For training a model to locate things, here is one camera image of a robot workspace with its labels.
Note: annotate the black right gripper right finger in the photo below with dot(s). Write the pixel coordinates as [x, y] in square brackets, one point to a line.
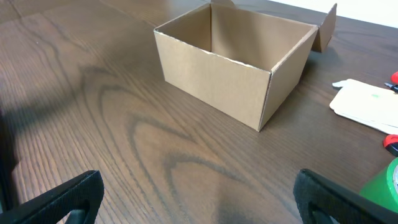
[319, 200]

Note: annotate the green tape roll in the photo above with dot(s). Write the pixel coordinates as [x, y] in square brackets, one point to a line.
[382, 188]

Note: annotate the white yellow sticky note pad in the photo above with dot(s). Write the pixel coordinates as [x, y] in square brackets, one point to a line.
[366, 104]

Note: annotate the brown cardboard box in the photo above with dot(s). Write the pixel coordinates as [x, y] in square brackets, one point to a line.
[243, 63]

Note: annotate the red utility knife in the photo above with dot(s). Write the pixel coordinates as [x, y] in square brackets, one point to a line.
[390, 141]

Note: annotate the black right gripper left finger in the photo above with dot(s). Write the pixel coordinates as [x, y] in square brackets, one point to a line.
[79, 199]

